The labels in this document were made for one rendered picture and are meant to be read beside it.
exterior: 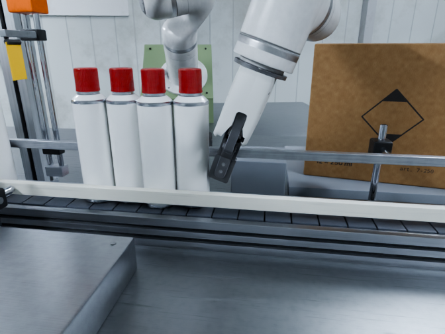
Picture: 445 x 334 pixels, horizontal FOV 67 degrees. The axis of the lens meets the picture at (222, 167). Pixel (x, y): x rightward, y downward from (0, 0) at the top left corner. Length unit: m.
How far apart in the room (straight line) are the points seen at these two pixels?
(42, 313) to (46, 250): 0.11
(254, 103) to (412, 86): 0.37
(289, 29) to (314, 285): 0.31
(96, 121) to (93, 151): 0.05
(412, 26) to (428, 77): 3.29
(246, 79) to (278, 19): 0.08
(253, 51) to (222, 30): 3.00
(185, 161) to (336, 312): 0.27
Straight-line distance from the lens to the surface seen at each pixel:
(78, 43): 3.60
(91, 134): 0.53
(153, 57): 1.46
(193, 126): 0.47
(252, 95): 0.43
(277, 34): 0.43
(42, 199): 0.62
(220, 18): 3.43
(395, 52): 0.71
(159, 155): 0.49
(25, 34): 0.64
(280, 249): 0.50
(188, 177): 0.50
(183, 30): 1.17
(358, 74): 0.71
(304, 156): 0.53
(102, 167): 0.54
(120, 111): 0.50
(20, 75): 0.62
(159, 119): 0.48
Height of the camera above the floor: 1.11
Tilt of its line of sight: 20 degrees down
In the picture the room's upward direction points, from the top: straight up
